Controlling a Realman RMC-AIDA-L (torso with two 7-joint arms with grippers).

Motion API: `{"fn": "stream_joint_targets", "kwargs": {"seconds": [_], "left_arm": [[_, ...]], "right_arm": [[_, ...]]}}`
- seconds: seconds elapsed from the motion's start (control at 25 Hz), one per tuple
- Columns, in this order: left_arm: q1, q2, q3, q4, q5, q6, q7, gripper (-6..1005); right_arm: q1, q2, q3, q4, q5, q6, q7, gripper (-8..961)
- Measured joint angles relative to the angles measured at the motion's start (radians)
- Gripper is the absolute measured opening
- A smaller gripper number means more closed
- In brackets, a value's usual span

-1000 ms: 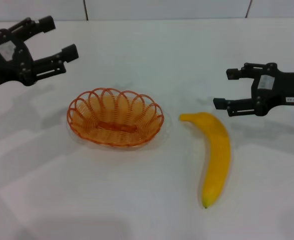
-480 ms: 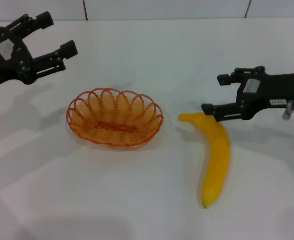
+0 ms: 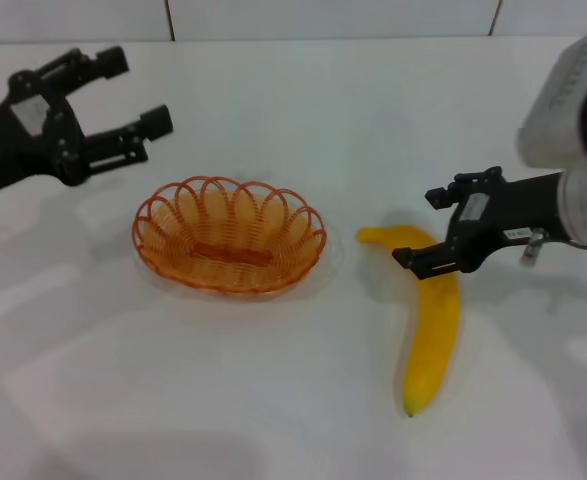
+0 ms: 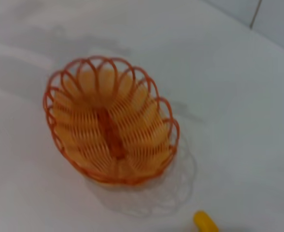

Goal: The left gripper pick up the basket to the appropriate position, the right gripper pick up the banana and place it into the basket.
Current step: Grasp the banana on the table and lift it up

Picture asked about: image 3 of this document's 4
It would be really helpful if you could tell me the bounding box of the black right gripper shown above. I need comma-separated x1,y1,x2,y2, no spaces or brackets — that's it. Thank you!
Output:
391,166,567,282

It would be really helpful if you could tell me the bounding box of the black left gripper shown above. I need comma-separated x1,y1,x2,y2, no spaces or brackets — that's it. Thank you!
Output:
0,45,175,201

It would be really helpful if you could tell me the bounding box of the yellow banana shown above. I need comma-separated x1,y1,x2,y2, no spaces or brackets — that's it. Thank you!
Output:
356,224,462,419

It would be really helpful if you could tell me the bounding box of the orange wire basket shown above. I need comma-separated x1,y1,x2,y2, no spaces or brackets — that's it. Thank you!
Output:
131,174,330,294

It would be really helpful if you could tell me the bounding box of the right wrist cable with plug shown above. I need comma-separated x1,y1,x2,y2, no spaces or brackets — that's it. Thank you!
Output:
519,226,587,267

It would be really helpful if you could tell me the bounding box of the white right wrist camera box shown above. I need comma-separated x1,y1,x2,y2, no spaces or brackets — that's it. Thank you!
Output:
514,23,587,167

